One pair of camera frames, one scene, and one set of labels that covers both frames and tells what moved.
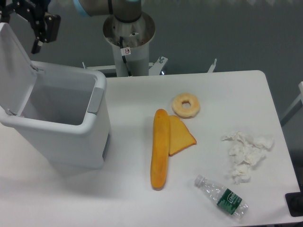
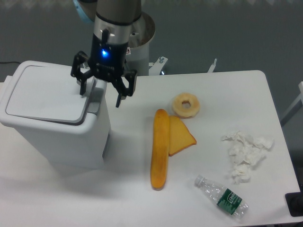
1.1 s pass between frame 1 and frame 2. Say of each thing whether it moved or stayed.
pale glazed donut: stayed
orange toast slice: stayed
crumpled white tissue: stayed
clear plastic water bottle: stayed
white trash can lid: moved
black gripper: moved
